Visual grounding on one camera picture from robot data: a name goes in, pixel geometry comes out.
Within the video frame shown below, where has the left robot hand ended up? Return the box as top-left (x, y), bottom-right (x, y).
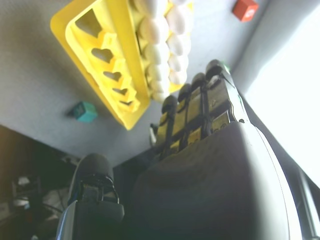
top-left (56, 58), bottom-right (302, 240)

